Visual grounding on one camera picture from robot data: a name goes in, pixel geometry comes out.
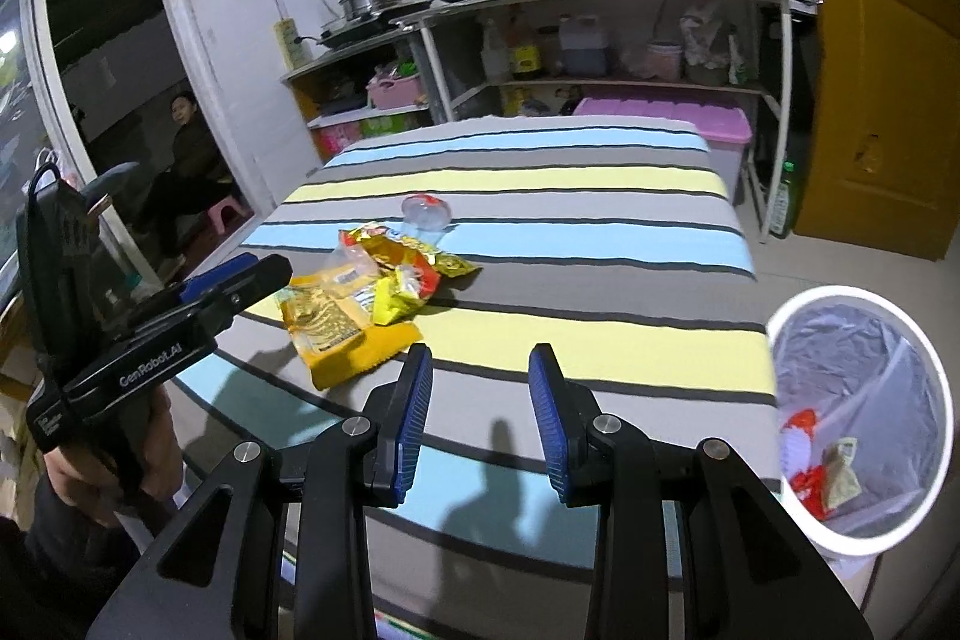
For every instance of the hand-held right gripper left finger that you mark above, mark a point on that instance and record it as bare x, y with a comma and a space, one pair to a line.
414, 430

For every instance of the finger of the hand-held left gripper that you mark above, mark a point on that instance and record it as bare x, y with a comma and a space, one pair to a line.
247, 287
221, 276

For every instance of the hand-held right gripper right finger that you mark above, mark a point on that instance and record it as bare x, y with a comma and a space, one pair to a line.
549, 437

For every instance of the yellow gold snack packet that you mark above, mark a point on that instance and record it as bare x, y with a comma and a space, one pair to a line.
337, 340

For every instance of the red yellow snack packet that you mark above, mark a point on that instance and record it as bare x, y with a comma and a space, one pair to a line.
416, 261

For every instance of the red plastic bag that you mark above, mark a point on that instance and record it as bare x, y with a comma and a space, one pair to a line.
802, 452

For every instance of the olive snack packet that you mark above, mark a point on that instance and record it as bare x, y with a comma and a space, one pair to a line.
841, 475

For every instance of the white bin with liner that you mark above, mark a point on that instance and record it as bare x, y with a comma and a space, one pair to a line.
885, 370

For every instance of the person's left forearm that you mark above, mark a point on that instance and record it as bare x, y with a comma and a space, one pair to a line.
60, 572

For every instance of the person's left hand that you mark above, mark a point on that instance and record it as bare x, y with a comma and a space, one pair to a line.
75, 482

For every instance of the pink plastic stool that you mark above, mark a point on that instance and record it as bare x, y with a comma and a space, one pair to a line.
226, 214

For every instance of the colourful packages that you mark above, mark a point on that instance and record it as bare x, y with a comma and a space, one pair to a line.
375, 130

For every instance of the grey low shelf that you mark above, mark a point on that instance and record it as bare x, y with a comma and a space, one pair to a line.
322, 70

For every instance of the pink plastic basket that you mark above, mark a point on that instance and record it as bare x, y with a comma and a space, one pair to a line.
397, 93

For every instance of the induction cooker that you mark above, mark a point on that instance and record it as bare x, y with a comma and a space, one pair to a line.
367, 27

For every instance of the green glass bottle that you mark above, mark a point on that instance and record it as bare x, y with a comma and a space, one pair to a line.
784, 205

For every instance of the storage box with pink lid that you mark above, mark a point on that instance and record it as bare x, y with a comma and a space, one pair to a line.
660, 119

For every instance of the white plastic bottle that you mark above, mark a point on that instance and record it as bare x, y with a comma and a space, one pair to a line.
493, 55

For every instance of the oil bottle with yellow label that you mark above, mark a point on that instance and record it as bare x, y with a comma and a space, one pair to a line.
525, 55

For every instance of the dark liquid jug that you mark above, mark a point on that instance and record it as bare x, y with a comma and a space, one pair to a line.
583, 48

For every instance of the jar with pink lid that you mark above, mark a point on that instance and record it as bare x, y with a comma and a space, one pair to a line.
664, 61

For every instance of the crumpled plastic bags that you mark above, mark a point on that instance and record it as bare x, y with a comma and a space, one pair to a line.
705, 40

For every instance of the yellow wooden door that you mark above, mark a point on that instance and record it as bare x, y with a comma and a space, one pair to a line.
885, 108

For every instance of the wall power strip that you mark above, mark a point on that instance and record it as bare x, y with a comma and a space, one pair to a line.
291, 44

